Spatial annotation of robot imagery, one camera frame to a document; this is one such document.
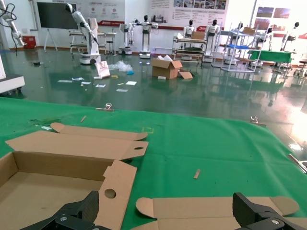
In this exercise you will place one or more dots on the white humanoid robot arms spread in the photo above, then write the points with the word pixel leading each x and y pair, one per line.
pixel 145 28

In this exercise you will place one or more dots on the white humanoid robot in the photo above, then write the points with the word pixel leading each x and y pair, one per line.
pixel 212 30
pixel 269 36
pixel 190 30
pixel 291 36
pixel 239 26

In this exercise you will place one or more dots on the pink paper bag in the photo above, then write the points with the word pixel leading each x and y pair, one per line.
pixel 103 69

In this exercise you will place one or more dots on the white paper sheet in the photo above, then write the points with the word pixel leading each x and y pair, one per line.
pixel 77 78
pixel 121 90
pixel 131 83
pixel 100 85
pixel 85 83
pixel 64 81

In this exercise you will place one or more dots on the clear plastic wrap pile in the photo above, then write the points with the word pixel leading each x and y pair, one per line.
pixel 122 65

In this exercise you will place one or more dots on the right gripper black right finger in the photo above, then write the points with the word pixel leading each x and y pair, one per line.
pixel 249 213

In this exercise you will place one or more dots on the large wall poster board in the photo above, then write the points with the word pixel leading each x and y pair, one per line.
pixel 192 14

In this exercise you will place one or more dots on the red box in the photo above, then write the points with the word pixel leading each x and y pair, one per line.
pixel 29 42

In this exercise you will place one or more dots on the small black floor item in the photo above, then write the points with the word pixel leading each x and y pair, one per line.
pixel 36 63

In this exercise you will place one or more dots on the small white box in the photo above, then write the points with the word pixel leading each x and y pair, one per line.
pixel 98 77

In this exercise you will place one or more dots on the green table cloth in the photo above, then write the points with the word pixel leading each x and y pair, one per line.
pixel 192 143

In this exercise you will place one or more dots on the metal frame cart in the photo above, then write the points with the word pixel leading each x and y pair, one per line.
pixel 100 35

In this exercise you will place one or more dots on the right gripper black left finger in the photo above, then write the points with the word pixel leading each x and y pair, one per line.
pixel 79 210

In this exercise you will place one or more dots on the white wall poster red logos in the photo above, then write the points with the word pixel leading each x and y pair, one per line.
pixel 105 12

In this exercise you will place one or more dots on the black round stool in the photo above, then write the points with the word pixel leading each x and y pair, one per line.
pixel 109 42

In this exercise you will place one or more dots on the white foam block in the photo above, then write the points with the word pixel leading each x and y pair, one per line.
pixel 161 77

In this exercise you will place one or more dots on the black display on stand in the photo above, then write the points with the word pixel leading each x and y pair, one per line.
pixel 52 14

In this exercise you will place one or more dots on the large open cardboard carton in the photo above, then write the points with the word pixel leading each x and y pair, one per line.
pixel 165 69

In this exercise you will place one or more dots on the closed cardboard carton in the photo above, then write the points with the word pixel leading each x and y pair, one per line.
pixel 197 35

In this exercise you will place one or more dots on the white tape scrap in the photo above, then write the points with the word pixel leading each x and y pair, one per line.
pixel 46 128

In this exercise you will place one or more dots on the white wheeled robot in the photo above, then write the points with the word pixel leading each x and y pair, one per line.
pixel 126 31

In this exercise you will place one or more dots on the small blue item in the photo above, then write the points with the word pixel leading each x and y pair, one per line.
pixel 129 72

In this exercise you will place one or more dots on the metal shelf trolley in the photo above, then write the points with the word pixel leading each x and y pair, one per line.
pixel 189 40

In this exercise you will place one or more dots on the wall photo display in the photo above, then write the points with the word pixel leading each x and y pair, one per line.
pixel 265 12

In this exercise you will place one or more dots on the green covered table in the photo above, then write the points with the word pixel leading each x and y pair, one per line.
pixel 273 56

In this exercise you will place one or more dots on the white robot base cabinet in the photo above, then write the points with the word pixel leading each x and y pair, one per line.
pixel 9 82

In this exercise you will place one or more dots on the white frame rack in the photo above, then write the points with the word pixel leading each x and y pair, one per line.
pixel 239 58

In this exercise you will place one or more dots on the metal binder clip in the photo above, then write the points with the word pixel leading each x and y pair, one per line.
pixel 297 161
pixel 106 109
pixel 257 123

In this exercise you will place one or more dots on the small flat cardboard scrap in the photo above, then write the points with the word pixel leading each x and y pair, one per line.
pixel 197 174

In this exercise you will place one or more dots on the tall white mobile robot arm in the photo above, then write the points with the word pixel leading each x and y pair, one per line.
pixel 92 45

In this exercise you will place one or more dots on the small wooden stick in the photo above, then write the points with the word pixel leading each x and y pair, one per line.
pixel 83 118

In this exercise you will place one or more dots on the open brown cardboard box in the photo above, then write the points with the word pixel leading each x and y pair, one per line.
pixel 60 143
pixel 192 208

